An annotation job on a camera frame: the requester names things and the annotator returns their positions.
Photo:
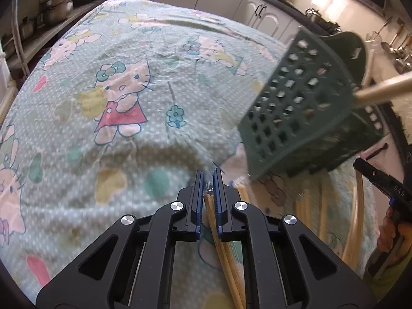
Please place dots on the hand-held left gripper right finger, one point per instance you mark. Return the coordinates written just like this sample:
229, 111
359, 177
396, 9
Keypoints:
219, 199

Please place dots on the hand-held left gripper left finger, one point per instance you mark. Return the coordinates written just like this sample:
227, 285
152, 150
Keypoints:
199, 199

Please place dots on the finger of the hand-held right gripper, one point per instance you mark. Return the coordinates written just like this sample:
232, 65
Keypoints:
383, 182

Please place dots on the wooden chopsticks pair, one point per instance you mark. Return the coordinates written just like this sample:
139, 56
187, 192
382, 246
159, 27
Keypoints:
227, 264
243, 193
386, 88
350, 219

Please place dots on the green plastic utensil basket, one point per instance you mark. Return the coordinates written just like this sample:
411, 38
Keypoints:
289, 103

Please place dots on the person's right hand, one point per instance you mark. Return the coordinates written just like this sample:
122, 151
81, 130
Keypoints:
391, 235

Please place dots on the clear plastic bag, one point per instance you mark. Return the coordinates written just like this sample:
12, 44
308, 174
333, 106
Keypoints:
388, 66

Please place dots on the cartoon cat printed tablecloth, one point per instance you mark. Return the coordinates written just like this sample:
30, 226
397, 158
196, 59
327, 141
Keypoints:
96, 135

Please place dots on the hanging steel ladle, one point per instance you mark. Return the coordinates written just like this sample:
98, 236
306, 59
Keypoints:
399, 56

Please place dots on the steel kettle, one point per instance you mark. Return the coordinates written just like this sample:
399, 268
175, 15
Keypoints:
314, 14

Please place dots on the black kitchen countertop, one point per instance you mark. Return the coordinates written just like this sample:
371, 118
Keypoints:
299, 10

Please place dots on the white kitchen cabinets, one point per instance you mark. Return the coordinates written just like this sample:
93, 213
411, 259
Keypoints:
225, 0

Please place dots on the metal shelf rack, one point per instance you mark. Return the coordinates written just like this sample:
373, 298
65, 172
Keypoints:
35, 43

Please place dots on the stacked steel pots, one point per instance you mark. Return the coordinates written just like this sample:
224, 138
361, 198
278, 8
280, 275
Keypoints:
58, 4

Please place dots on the small steel pot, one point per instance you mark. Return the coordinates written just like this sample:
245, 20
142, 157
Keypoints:
28, 27

